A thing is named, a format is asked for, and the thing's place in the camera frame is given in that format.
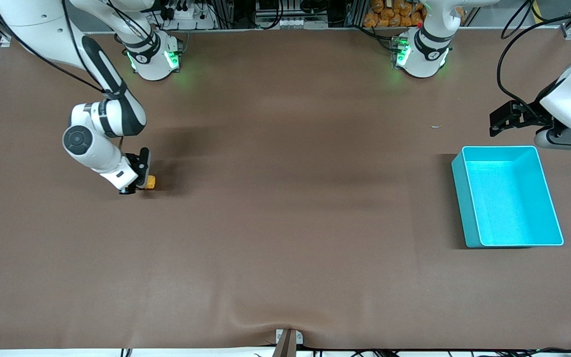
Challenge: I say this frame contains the orange snack pile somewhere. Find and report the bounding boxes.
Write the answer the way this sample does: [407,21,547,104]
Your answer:
[363,0,427,28]

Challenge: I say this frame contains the white power strip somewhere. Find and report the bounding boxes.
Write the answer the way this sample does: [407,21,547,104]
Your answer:
[166,5,218,29]

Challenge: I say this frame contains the metal table edge bracket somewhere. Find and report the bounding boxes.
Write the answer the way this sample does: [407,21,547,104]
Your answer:
[275,328,304,357]

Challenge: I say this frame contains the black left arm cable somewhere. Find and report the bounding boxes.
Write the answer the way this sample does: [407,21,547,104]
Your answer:
[496,0,571,124]

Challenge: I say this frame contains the brown table mat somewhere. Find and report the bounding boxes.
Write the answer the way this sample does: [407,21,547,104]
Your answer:
[0,27,571,351]

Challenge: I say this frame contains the turquoise plastic bin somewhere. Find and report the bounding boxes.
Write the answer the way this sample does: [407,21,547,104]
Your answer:
[451,145,565,248]

